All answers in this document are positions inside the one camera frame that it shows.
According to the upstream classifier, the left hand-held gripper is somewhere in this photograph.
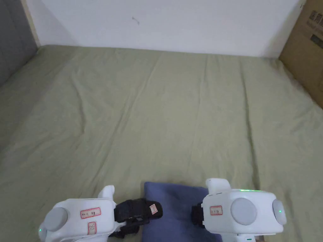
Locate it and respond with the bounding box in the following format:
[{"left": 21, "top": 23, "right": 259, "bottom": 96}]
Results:
[{"left": 38, "top": 185, "right": 163, "bottom": 242}]

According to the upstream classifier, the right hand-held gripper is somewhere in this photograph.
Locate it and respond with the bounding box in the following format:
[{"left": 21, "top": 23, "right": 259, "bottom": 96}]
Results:
[{"left": 191, "top": 177, "right": 287, "bottom": 242}]

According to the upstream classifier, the dark blue garment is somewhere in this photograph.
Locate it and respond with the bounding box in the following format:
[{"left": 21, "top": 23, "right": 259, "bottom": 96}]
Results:
[{"left": 142, "top": 181, "right": 223, "bottom": 242}]

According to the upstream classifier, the bed with pale green sheet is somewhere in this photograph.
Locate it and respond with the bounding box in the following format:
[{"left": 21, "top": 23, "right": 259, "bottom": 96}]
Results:
[{"left": 0, "top": 45, "right": 323, "bottom": 242}]

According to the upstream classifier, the brown cardboard carton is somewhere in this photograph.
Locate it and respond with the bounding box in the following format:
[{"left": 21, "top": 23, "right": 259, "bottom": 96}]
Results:
[{"left": 279, "top": 0, "right": 323, "bottom": 110}]

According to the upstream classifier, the grey padded headboard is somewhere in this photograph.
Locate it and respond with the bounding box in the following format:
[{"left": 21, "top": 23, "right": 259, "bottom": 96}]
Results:
[{"left": 0, "top": 0, "right": 39, "bottom": 87}]

